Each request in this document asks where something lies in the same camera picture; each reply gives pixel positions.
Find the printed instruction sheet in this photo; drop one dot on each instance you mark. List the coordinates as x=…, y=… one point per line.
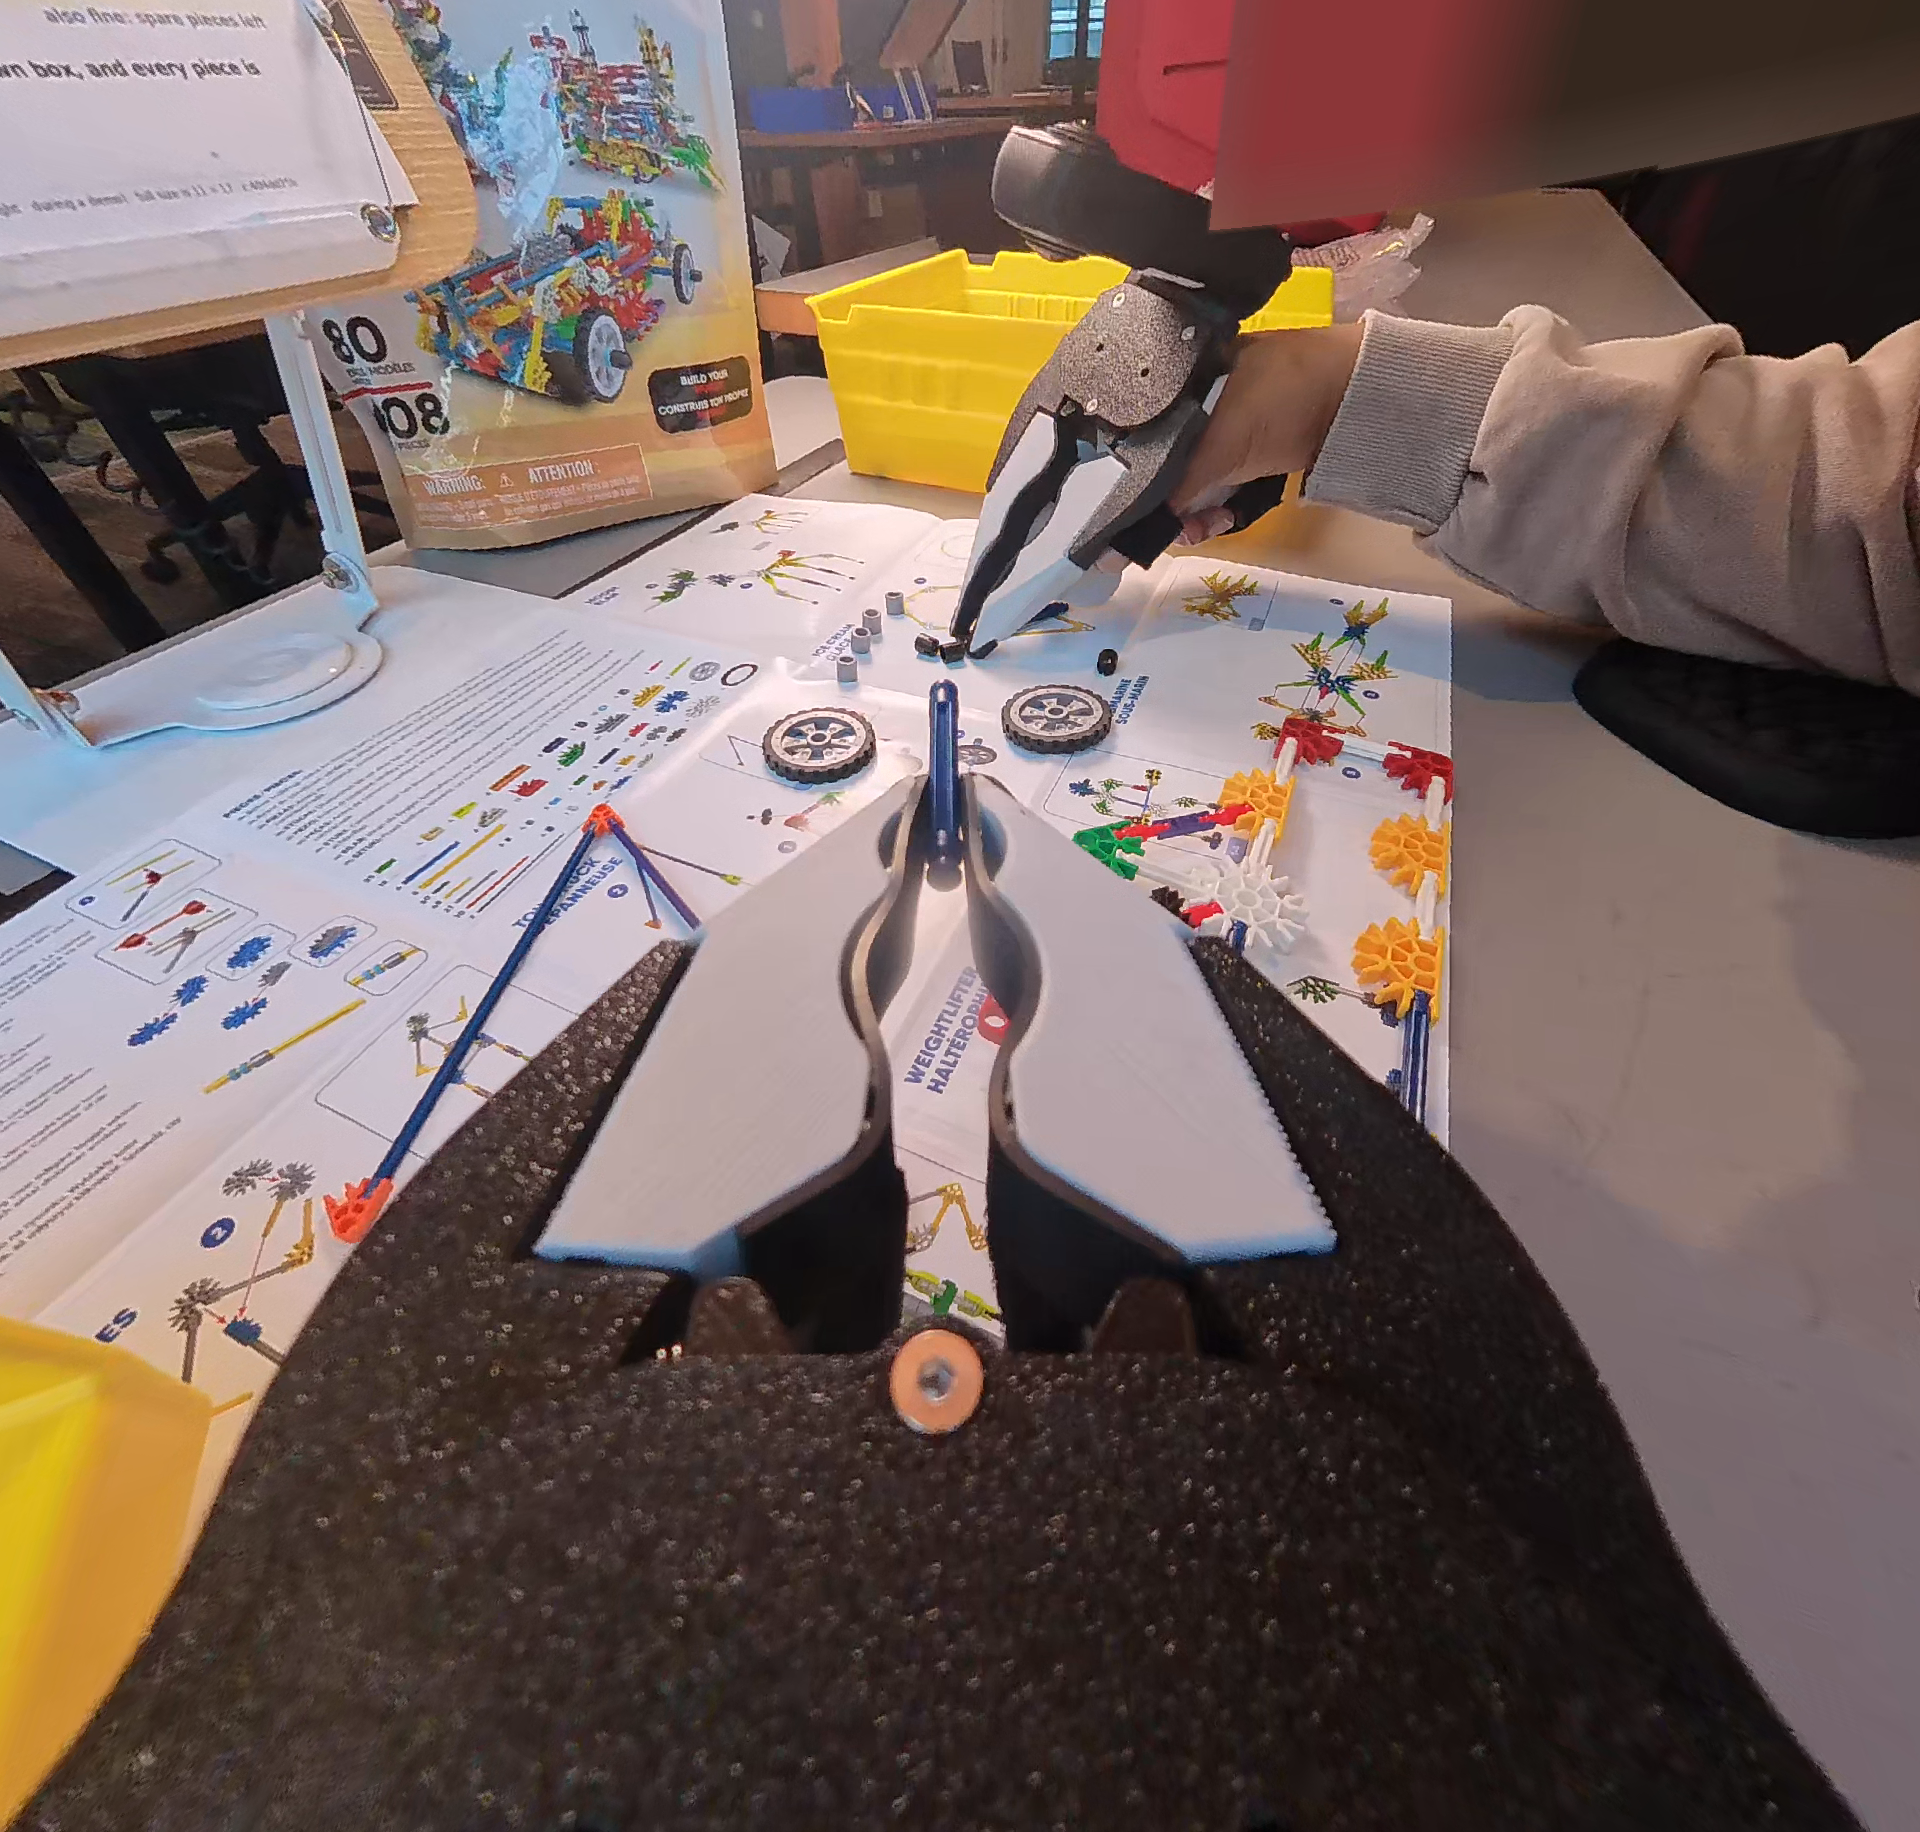
x=450, y=813

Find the blue rod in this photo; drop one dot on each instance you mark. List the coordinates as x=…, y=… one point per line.
x=944, y=768

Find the clear plastic bag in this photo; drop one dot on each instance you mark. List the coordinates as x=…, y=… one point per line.
x=1373, y=267

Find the small black toy wheel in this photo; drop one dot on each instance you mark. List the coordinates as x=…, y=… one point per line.
x=1056, y=716
x=819, y=744

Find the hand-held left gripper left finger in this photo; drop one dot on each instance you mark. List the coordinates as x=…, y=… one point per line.
x=721, y=1112

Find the yellow plastic bin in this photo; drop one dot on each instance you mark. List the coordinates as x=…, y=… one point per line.
x=931, y=362
x=75, y=1532

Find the cardboard toy box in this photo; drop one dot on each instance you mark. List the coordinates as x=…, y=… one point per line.
x=571, y=243

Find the beige table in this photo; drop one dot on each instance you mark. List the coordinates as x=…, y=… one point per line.
x=825, y=288

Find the white stand base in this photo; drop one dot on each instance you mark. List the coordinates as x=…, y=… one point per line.
x=211, y=662

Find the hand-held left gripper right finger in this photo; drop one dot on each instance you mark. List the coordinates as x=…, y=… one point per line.
x=1155, y=1112

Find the colourful construction toy model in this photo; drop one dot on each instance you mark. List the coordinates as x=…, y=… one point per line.
x=1321, y=842

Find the blue rod V-shaped assembly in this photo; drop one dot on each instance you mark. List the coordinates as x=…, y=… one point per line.
x=496, y=1023

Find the person's right hand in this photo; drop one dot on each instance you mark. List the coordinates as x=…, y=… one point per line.
x=1275, y=422

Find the red bag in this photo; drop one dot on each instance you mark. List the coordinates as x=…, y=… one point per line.
x=1164, y=47

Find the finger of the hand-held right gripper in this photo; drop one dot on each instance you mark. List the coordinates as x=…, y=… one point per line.
x=1020, y=528
x=1096, y=528

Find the black rounded object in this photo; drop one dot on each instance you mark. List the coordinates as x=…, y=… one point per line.
x=1771, y=738

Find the grey desk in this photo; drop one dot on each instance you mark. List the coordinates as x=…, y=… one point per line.
x=1681, y=1112

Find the printed instruction board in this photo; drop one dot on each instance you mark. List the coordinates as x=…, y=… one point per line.
x=181, y=122

